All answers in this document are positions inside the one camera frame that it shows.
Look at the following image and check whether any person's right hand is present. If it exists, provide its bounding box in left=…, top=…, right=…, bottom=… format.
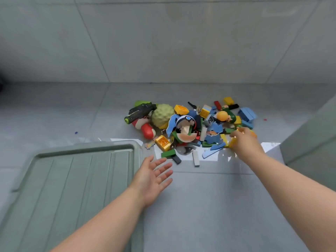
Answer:
left=229, top=127, right=266, bottom=166

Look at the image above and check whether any person's left hand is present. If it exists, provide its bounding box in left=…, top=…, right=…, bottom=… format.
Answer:
left=129, top=155, right=174, bottom=208

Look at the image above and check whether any person's right forearm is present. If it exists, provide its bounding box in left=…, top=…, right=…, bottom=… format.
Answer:
left=247, top=153, right=336, bottom=252

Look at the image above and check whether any person's left forearm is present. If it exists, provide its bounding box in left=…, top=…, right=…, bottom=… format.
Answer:
left=50, top=187, right=145, bottom=252

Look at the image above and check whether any green toy figure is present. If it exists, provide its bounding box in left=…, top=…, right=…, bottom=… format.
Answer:
left=222, top=105, right=237, bottom=124

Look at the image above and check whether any yellow studded toy brick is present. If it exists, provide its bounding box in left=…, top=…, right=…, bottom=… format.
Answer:
left=155, top=135, right=173, bottom=152
left=174, top=104, right=190, bottom=116

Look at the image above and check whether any light blue ridged block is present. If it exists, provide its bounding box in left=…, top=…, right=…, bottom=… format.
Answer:
left=238, top=107, right=257, bottom=123

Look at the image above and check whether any blue orange puzzle piece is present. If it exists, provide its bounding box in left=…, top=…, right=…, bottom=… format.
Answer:
left=204, top=131, right=224, bottom=145

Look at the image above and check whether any white paper sheet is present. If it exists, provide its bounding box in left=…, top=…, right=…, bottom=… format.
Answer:
left=110, top=138, right=281, bottom=162

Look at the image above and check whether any flat blue toy piece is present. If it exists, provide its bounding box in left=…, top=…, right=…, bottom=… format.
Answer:
left=202, top=143, right=226, bottom=159

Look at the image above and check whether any red white toy pin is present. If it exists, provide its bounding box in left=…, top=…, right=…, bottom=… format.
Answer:
left=131, top=117, right=156, bottom=140

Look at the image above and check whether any orange toy fruit half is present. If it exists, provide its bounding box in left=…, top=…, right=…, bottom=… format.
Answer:
left=176, top=132, right=197, bottom=144

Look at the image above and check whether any yellow blue toy block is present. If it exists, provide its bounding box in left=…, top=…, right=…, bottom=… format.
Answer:
left=199, top=104, right=212, bottom=119

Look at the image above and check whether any bumpy green toy ball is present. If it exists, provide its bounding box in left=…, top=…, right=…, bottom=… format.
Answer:
left=151, top=104, right=175, bottom=129

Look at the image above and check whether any black green toy water gun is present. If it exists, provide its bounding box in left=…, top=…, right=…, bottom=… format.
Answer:
left=124, top=103, right=157, bottom=125

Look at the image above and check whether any blue white round toy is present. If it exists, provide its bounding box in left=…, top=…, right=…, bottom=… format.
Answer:
left=175, top=115, right=197, bottom=135

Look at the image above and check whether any grey green box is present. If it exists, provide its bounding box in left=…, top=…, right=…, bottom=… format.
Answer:
left=279, top=94, right=336, bottom=192

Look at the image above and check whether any green plastic storage bin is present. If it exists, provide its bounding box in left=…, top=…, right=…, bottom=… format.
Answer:
left=0, top=140, right=144, bottom=252

